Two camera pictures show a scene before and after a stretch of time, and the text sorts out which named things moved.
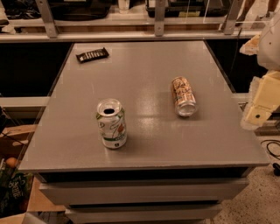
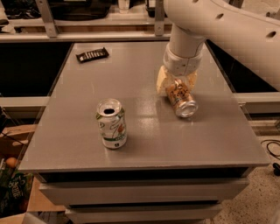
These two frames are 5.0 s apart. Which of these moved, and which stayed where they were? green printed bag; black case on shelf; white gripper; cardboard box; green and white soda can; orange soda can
Moved: white gripper; orange soda can
Stayed: cardboard box; green printed bag; green and white soda can; black case on shelf
